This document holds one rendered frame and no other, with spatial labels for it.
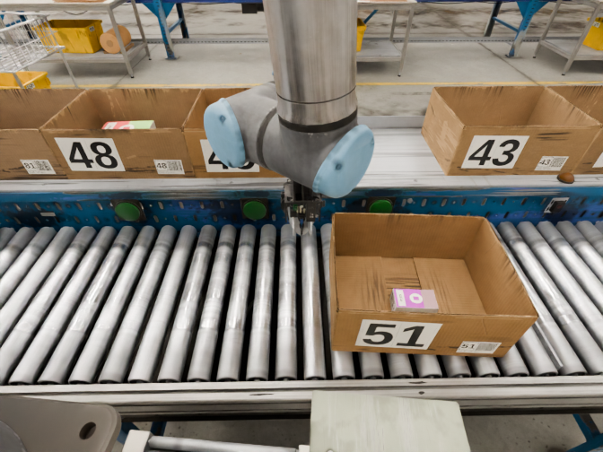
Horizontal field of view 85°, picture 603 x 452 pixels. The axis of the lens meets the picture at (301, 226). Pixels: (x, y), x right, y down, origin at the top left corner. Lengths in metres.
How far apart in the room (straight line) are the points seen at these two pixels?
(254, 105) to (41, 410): 0.37
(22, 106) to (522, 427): 2.22
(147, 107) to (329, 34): 1.08
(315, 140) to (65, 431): 0.32
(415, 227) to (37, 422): 0.82
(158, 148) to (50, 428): 0.84
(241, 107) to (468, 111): 1.05
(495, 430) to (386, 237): 1.02
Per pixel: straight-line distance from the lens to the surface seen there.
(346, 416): 0.77
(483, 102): 1.41
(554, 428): 1.83
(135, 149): 1.09
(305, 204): 0.66
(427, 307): 0.86
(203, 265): 1.00
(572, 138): 1.26
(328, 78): 0.34
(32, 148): 1.24
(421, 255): 1.01
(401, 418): 0.79
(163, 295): 0.96
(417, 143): 1.29
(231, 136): 0.45
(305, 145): 0.37
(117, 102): 1.38
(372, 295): 0.90
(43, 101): 1.51
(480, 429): 1.69
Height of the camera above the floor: 1.48
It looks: 43 degrees down
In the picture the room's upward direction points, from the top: straight up
